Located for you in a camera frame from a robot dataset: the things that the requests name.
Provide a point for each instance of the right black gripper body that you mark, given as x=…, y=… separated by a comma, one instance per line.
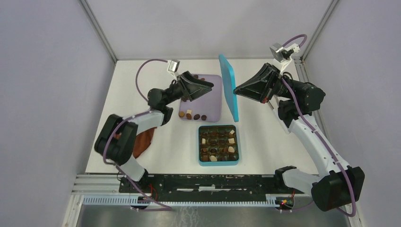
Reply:
x=266, y=88

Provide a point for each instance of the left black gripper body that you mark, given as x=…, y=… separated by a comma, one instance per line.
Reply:
x=185, y=89

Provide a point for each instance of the teal box lid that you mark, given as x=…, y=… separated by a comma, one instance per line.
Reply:
x=228, y=80

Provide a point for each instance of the teal chocolate box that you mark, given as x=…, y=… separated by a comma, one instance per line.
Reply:
x=216, y=145

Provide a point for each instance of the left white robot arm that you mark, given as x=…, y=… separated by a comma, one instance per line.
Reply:
x=117, y=137

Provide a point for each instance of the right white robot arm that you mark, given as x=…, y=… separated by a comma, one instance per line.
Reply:
x=337, y=183

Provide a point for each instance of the purple chocolate tray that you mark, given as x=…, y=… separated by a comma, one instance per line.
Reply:
x=206, y=108

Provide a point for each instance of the brown cloth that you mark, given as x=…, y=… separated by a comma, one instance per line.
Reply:
x=142, y=142

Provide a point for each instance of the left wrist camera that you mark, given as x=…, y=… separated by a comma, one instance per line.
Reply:
x=172, y=67

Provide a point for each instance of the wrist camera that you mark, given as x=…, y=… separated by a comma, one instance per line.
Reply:
x=172, y=67
x=283, y=56

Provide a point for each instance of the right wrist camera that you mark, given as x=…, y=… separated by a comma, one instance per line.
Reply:
x=283, y=56

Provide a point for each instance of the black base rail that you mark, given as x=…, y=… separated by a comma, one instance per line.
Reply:
x=212, y=188

